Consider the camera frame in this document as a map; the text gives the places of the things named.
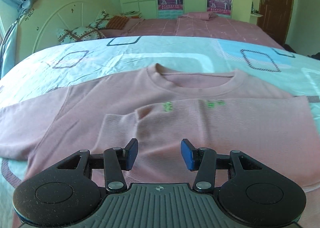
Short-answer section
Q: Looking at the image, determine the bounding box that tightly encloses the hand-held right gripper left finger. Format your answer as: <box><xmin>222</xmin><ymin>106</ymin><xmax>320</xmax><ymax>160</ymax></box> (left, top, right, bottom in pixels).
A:
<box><xmin>57</xmin><ymin>138</ymin><xmax>138</xmax><ymax>193</ymax></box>

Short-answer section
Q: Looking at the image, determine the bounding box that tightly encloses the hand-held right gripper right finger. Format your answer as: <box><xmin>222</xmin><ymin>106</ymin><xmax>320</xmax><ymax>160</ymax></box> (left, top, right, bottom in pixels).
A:
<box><xmin>180</xmin><ymin>139</ymin><xmax>263</xmax><ymax>193</ymax></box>

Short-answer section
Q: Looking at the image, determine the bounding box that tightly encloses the pink ribbed sweater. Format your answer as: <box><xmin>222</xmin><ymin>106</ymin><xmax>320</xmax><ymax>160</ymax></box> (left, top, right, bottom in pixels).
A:
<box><xmin>0</xmin><ymin>63</ymin><xmax>318</xmax><ymax>191</ymax></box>

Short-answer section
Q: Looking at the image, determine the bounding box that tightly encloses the blue patterned blanket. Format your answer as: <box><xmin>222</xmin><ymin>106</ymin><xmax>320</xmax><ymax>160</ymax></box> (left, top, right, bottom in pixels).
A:
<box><xmin>0</xmin><ymin>35</ymin><xmax>320</xmax><ymax>228</ymax></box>

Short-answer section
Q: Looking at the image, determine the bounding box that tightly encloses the pink checked bed sheet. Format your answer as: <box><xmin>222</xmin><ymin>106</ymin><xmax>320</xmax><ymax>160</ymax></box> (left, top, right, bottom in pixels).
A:
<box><xmin>101</xmin><ymin>12</ymin><xmax>290</xmax><ymax>50</ymax></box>

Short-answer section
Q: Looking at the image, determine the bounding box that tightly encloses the large patterned pillow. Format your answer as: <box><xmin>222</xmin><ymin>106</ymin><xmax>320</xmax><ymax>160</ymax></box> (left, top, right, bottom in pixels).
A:
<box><xmin>57</xmin><ymin>26</ymin><xmax>107</xmax><ymax>44</ymax></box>

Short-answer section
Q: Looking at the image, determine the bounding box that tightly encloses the orange checked pillow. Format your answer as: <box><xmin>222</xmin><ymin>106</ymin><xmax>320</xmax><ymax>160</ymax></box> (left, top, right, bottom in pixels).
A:
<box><xmin>106</xmin><ymin>15</ymin><xmax>130</xmax><ymax>30</ymax></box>

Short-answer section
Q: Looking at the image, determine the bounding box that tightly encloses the small patterned pillow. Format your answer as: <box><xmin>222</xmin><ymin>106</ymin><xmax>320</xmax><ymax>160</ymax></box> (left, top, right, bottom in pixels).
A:
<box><xmin>89</xmin><ymin>10</ymin><xmax>118</xmax><ymax>30</ymax></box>

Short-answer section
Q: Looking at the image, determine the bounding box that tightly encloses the folded pink cloth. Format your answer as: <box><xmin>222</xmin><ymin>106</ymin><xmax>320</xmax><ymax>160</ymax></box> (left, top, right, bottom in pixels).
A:
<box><xmin>181</xmin><ymin>11</ymin><xmax>218</xmax><ymax>20</ymax></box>

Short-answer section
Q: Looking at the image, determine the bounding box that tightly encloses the stack of books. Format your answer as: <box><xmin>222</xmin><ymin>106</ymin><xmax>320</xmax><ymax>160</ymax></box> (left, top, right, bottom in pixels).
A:
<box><xmin>122</xmin><ymin>11</ymin><xmax>143</xmax><ymax>18</ymax></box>

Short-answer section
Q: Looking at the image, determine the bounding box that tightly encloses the white round headboard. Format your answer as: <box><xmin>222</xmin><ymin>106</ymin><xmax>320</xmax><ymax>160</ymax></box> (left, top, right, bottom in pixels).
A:
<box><xmin>19</xmin><ymin>0</ymin><xmax>120</xmax><ymax>53</ymax></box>

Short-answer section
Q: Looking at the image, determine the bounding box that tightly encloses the brown wooden door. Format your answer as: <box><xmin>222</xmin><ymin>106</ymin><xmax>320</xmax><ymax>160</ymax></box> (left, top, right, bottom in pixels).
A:
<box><xmin>257</xmin><ymin>0</ymin><xmax>297</xmax><ymax>45</ymax></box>

